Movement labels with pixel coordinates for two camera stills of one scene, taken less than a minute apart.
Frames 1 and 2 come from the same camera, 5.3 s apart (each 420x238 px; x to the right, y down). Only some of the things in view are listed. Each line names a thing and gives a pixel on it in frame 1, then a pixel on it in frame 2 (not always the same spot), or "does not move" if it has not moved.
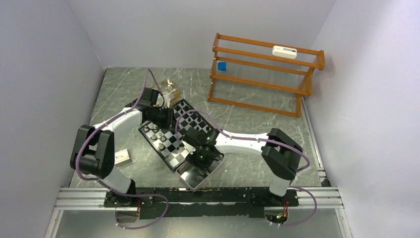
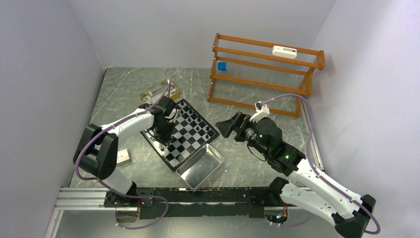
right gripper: [201, 166] to [240, 122]
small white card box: [122, 157] does not move
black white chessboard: [167, 143] does not move
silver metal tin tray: [193, 179] does not move
